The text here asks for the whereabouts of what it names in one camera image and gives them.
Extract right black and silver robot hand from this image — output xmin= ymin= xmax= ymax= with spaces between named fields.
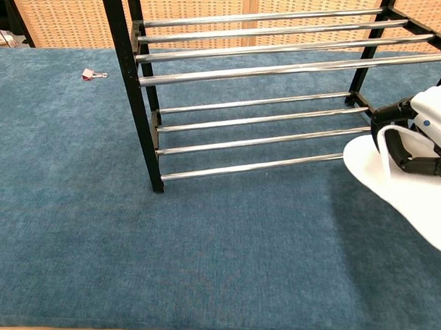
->
xmin=368 ymin=80 xmax=441 ymax=178

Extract white slipper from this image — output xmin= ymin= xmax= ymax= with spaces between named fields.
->
xmin=339 ymin=122 xmax=441 ymax=258

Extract black shoe rack chrome rods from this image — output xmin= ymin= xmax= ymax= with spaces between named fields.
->
xmin=92 ymin=0 xmax=441 ymax=203

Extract pink binder clip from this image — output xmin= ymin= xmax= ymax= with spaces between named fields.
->
xmin=80 ymin=67 xmax=109 ymax=83

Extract blue table cloth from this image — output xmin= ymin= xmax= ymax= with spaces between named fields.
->
xmin=0 ymin=37 xmax=441 ymax=330

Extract woven bamboo folding screen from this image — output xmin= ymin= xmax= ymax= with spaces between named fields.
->
xmin=3 ymin=0 xmax=441 ymax=64

